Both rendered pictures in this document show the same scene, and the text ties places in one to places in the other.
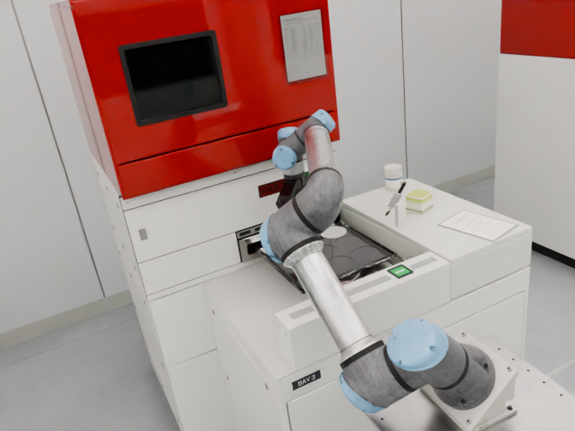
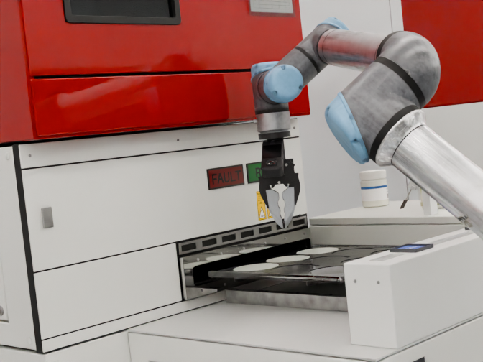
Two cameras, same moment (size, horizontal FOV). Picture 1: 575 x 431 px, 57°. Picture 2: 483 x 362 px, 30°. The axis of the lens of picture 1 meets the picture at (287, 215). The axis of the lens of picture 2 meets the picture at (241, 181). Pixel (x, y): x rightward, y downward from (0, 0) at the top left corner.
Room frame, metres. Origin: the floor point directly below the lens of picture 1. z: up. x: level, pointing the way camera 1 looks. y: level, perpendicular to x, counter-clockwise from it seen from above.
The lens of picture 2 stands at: (-0.10, 0.79, 1.20)
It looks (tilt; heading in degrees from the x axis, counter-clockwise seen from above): 3 degrees down; 338
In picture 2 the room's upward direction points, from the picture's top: 6 degrees counter-clockwise
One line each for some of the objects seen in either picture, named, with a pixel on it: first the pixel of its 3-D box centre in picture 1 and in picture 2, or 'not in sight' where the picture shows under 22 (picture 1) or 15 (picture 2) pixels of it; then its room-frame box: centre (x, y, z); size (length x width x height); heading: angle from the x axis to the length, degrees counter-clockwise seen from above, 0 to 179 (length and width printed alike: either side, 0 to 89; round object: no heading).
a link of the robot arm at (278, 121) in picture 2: (292, 167); (272, 123); (1.72, -0.04, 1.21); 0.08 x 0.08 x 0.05
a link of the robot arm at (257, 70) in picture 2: (289, 144); (269, 87); (1.71, -0.04, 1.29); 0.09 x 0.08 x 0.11; 169
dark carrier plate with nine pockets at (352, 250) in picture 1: (323, 251); (324, 261); (1.67, -0.11, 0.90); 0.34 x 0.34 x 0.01; 24
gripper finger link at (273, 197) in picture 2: not in sight; (274, 207); (1.73, -0.03, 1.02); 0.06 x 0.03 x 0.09; 154
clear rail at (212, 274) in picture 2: (278, 268); (271, 276); (1.59, 0.06, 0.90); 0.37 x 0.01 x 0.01; 24
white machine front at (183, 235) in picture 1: (244, 216); (186, 218); (1.79, 0.16, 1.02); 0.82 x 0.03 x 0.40; 114
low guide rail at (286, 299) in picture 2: not in sight; (314, 301); (1.56, -0.02, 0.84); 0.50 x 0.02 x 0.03; 24
